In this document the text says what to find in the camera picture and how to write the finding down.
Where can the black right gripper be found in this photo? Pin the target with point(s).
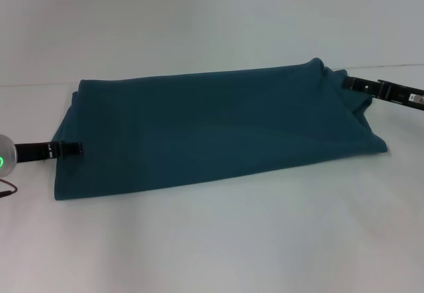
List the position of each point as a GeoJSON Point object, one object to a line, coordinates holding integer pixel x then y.
{"type": "Point", "coordinates": [402, 95]}

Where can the teal t-shirt with FREE print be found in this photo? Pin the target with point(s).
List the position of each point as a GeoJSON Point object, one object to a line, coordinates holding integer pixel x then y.
{"type": "Point", "coordinates": [215, 130]}

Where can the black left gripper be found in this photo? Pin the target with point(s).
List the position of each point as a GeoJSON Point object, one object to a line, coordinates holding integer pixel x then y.
{"type": "Point", "coordinates": [33, 151]}

